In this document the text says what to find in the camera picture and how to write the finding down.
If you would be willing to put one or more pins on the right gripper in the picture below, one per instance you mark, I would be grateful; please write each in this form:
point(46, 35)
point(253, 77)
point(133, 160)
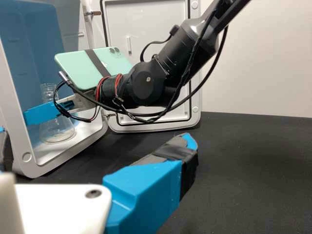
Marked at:
point(84, 101)

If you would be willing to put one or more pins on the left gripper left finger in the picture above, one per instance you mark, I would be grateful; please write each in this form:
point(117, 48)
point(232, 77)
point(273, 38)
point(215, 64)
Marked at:
point(2, 130)

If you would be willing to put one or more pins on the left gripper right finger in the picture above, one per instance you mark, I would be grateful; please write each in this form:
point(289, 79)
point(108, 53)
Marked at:
point(143, 185)

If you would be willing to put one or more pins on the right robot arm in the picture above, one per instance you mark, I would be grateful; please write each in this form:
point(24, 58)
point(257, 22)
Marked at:
point(180, 56)

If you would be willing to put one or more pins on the clear flask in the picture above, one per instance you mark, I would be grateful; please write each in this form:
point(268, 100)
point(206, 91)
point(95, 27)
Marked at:
point(57, 129)

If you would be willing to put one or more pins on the white incubator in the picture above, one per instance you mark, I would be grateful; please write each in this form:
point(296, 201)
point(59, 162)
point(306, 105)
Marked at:
point(17, 80)

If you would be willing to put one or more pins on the incubator door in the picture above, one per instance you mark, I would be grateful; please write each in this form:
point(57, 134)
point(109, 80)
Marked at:
point(151, 26)

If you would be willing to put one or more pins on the right wrist camera phone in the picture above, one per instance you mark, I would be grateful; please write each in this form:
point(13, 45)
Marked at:
point(78, 65)

